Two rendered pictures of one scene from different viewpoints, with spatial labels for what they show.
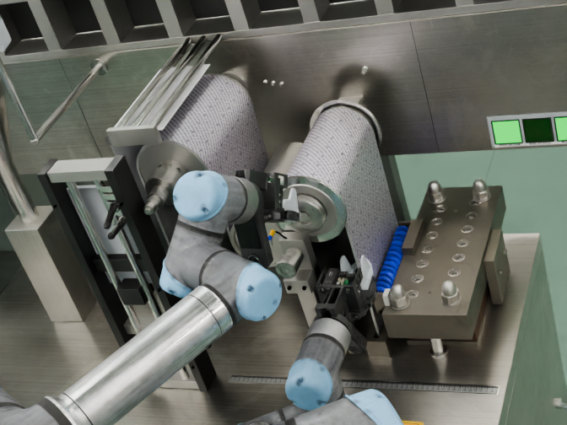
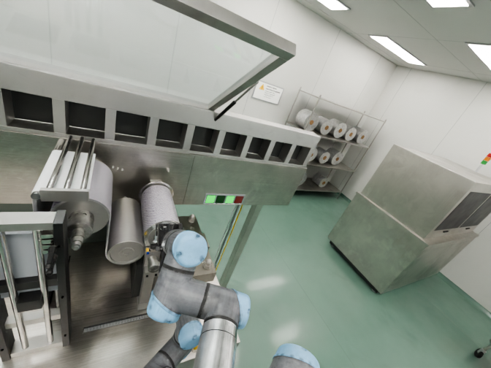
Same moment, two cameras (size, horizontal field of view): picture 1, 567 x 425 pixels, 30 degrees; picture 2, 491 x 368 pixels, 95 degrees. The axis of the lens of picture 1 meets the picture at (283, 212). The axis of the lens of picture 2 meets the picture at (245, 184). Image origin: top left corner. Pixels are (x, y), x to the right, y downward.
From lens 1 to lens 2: 126 cm
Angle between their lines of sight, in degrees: 55
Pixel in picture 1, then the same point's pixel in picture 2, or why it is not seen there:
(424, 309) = (199, 271)
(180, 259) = (179, 296)
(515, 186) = not seen: hidden behind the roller
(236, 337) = (77, 301)
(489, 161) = not seen: hidden behind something
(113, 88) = not seen: outside the picture
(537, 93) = (225, 187)
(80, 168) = (20, 220)
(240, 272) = (237, 300)
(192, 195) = (193, 250)
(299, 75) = (134, 166)
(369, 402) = (305, 356)
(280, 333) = (106, 292)
